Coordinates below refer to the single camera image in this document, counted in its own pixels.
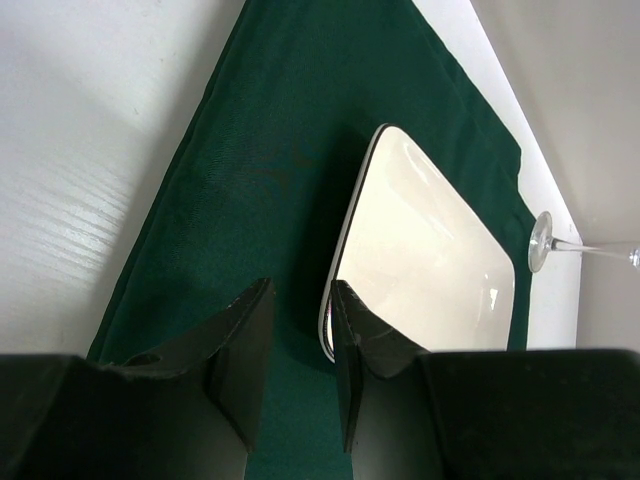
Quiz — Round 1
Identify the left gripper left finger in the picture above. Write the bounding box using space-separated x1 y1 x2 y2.
1 279 274 479

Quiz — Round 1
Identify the white rectangular plate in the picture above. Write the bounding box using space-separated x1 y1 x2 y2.
327 124 515 352

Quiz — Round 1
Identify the dark green cloth napkin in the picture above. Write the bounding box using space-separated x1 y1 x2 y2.
88 1 534 479

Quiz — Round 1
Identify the clear wine glass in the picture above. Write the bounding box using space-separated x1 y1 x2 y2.
528 211 639 273

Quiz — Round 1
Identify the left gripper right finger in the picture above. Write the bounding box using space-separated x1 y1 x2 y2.
331 281 639 479

